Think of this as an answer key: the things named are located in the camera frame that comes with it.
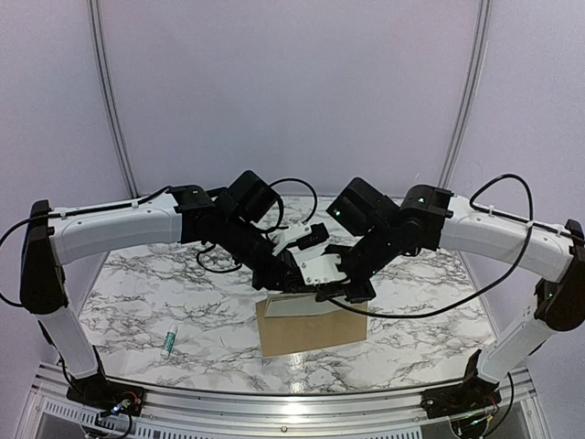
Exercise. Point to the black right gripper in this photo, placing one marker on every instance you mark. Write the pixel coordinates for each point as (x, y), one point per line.
(337, 290)

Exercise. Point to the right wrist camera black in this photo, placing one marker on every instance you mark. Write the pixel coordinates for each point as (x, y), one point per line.
(360, 207)

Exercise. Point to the white green glue stick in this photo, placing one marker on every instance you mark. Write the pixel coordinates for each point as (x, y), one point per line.
(170, 338)

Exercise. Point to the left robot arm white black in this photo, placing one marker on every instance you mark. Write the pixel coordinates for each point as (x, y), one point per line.
(56, 237)

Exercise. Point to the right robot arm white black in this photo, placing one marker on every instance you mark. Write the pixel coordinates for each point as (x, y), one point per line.
(431, 218)

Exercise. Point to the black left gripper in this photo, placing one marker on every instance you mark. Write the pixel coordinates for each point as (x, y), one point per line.
(272, 277)

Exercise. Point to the cream letter paper sheet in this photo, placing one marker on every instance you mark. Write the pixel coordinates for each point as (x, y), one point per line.
(296, 305)

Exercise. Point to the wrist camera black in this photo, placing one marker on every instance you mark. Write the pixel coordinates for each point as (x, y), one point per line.
(250, 197)
(360, 207)

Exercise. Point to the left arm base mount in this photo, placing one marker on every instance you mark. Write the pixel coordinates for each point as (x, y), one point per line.
(111, 396)

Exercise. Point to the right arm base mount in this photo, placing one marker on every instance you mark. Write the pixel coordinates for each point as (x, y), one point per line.
(453, 400)

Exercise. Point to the brown kraft paper envelope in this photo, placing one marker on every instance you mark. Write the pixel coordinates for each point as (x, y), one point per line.
(290, 335)

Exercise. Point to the aluminium table front rail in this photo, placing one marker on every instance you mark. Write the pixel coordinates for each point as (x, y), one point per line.
(185, 413)

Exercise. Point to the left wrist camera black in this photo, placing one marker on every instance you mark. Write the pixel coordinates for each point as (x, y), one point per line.
(250, 197)

